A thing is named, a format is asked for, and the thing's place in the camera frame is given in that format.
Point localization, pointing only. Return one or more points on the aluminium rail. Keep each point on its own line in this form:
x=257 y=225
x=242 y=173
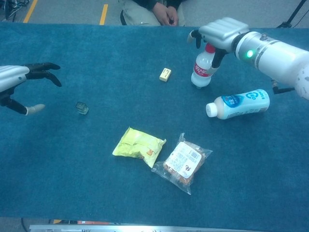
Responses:
x=144 y=228

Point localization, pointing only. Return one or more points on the black tripod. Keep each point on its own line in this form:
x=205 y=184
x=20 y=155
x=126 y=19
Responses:
x=293 y=14

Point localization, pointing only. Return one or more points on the small white green cube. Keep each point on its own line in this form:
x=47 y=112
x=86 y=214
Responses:
x=82 y=108

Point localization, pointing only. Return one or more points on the yellow-green snack bag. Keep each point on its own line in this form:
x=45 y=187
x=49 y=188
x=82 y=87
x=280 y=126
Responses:
x=140 y=145

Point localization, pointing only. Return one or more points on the small yellow eraser box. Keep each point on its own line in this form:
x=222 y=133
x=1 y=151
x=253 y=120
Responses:
x=165 y=74

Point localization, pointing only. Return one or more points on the clear packaged bread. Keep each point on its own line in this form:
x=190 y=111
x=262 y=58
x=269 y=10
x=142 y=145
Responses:
x=183 y=162

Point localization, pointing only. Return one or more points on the white milk bottle blue label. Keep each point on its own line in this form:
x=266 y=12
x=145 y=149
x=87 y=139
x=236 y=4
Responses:
x=241 y=104

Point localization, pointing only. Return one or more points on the blue table cloth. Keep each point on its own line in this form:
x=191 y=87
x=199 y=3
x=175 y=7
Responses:
x=72 y=169

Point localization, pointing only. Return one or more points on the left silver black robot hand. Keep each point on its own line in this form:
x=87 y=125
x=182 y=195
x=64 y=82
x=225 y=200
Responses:
x=12 y=75

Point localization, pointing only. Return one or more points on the seated person beige trousers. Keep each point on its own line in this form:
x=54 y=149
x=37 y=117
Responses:
x=137 y=14

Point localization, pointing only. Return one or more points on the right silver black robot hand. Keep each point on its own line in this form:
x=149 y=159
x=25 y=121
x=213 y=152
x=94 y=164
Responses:
x=224 y=31

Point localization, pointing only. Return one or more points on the clear soda bottle red cap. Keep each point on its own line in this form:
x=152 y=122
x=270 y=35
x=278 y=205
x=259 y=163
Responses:
x=201 y=72

